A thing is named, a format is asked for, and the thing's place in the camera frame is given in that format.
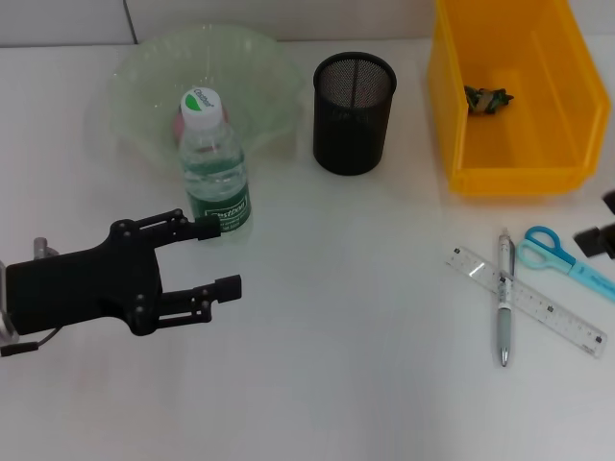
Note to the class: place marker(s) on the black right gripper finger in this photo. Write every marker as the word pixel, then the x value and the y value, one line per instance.
pixel 610 201
pixel 596 240

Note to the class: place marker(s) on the transparent plastic ruler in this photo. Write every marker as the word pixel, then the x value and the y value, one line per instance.
pixel 552 312

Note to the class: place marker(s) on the clear green-label water bottle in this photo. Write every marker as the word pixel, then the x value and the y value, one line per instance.
pixel 216 173

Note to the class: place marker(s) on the pink toy peach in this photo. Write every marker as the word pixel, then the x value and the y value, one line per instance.
pixel 177 127

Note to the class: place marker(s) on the black mesh pen holder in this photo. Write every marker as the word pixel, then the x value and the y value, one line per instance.
pixel 353 120

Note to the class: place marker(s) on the green translucent fruit bowl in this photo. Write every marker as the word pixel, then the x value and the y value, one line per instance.
pixel 240 72

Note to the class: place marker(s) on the grey ballpoint pen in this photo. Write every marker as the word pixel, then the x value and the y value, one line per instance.
pixel 504 326

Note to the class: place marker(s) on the green plastic wrapper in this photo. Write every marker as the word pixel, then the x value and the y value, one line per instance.
pixel 485 101

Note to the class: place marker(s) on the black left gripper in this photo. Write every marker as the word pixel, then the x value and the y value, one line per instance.
pixel 81 283

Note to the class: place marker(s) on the yellow plastic bin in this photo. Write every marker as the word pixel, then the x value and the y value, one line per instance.
pixel 528 144

